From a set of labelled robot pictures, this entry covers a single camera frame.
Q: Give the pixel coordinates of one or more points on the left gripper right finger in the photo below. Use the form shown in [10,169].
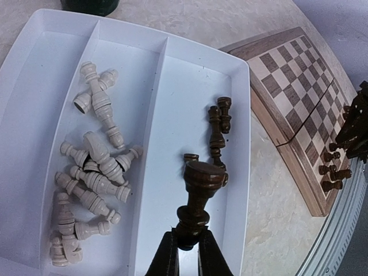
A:
[210,257]

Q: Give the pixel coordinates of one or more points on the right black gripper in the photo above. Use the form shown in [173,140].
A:
[353,134]

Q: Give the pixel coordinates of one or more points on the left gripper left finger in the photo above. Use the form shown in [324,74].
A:
[166,259]

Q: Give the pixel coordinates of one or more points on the dark pawn file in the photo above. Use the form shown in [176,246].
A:
[331,156]
[327,169]
[333,147]

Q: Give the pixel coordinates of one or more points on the dark piece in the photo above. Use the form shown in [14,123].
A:
[202,181]
[341,174]

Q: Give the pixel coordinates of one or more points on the dark rook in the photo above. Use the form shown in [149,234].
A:
[328,185]

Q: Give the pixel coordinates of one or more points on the wooden chess board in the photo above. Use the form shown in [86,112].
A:
[299,102]

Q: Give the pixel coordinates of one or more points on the pile of white chess pieces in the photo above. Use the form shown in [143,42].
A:
[94,174]

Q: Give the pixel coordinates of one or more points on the dark king in tray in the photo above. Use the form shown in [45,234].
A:
[216,142]

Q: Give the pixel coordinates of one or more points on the white divided plastic tray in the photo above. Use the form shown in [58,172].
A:
[165,86]

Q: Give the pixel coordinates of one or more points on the dark green cup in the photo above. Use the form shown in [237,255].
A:
[95,7]

